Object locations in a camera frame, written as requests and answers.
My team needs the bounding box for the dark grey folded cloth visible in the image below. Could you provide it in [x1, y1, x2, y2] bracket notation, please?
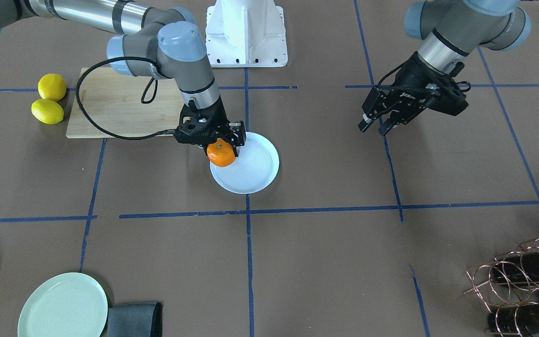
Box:
[106, 301, 163, 337]

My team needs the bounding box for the orange fruit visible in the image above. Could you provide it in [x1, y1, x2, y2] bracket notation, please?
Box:
[207, 138, 236, 167]

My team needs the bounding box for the bamboo cutting board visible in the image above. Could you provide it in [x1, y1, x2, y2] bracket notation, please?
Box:
[77, 67, 184, 137]

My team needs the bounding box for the yellow lemon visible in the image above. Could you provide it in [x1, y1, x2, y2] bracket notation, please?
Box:
[37, 74, 68, 102]
[31, 98, 65, 125]

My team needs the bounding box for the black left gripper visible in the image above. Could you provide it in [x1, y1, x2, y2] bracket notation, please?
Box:
[357, 51, 441, 136]

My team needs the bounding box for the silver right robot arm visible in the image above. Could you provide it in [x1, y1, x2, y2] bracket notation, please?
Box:
[0, 0, 246, 156]

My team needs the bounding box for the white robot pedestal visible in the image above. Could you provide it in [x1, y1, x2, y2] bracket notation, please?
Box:
[205, 0, 289, 68]

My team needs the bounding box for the copper wire bottle rack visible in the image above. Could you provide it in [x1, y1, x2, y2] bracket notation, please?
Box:
[466, 238, 539, 337]

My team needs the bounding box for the light green plate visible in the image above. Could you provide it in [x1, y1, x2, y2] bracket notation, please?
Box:
[17, 272, 108, 337]

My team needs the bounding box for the light blue plate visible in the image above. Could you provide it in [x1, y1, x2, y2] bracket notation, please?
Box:
[209, 132, 280, 194]

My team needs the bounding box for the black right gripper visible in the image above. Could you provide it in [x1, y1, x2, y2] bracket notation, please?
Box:
[174, 98, 246, 158]

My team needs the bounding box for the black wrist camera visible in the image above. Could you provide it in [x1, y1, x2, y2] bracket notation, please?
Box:
[426, 62, 471, 117]

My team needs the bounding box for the dark wine bottle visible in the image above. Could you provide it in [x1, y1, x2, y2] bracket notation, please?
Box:
[488, 249, 539, 286]
[487, 304, 539, 337]

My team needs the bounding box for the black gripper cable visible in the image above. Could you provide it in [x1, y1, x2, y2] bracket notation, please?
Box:
[75, 57, 181, 140]

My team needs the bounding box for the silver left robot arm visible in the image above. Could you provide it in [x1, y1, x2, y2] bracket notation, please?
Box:
[358, 0, 532, 136]

